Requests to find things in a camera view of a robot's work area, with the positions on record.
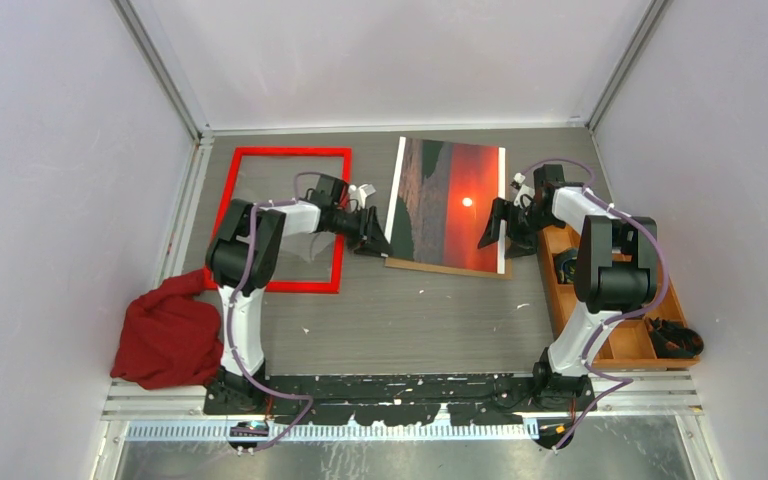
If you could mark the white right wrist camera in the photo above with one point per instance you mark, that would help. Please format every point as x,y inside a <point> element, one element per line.
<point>524,194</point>

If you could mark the white slotted cable duct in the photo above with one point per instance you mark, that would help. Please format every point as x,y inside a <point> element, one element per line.
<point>261,432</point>

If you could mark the brown fibreboard backing board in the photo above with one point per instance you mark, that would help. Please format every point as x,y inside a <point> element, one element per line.
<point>430,268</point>

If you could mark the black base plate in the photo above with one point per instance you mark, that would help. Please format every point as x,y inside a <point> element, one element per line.
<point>398,400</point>

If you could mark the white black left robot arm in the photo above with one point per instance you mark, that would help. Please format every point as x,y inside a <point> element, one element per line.
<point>243,255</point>

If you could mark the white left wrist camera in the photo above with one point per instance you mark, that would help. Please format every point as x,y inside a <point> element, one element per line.
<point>359,196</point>

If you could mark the orange compartment tray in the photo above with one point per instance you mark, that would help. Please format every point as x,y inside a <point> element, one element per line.
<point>631,345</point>

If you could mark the blue yellow rolled tie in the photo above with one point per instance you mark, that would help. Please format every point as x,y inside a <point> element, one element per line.
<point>565,265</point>

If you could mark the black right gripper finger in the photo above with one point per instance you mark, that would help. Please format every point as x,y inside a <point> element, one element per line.
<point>522,247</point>
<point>492,232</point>

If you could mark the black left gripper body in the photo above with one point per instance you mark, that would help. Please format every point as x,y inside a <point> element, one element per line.
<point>352,226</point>

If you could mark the red picture frame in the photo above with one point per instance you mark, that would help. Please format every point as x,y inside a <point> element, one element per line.
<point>332,285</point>

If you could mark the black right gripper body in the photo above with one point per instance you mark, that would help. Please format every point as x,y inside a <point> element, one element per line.
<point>526,221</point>

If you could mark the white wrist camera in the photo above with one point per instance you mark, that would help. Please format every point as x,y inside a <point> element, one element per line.
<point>524,194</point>
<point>359,196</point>

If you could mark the red cloth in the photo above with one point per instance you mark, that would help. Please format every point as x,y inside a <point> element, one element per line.
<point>169,338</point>

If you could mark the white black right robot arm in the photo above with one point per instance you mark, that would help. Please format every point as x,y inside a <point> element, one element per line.
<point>616,277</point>

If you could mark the sunset photo print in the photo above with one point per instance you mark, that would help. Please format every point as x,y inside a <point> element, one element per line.
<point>440,201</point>

